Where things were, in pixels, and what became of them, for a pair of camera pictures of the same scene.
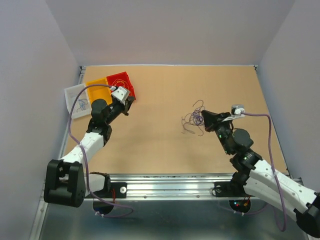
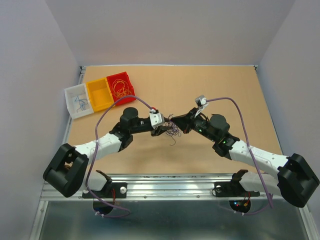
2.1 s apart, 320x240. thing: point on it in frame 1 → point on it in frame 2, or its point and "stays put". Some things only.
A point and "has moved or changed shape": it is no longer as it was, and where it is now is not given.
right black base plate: x=230 y=189 stays put
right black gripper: x=210 y=119 → x=185 y=122
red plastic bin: x=122 y=80 stays put
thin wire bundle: x=196 y=117 has moved or changed shape
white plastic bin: x=82 y=106 stays put
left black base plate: x=120 y=189 stays put
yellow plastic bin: x=97 y=92 stays put
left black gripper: x=128 y=104 → x=159 y=130
